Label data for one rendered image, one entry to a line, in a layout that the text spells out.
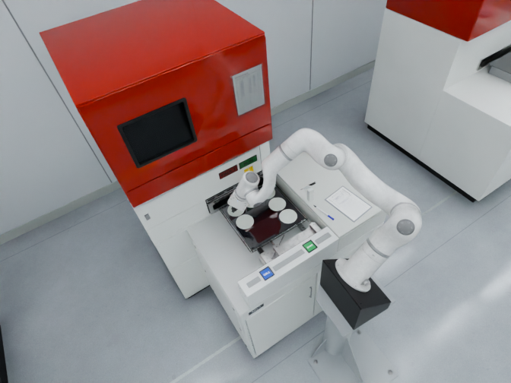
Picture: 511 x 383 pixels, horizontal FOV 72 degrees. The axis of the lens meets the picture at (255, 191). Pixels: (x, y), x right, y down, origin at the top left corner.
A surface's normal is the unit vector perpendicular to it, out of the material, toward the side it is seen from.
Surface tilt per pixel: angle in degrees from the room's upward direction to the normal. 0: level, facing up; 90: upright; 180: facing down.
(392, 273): 0
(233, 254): 0
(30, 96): 90
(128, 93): 90
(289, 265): 0
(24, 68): 90
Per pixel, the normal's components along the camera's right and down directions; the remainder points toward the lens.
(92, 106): 0.53, 0.62
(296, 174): -0.09, -0.65
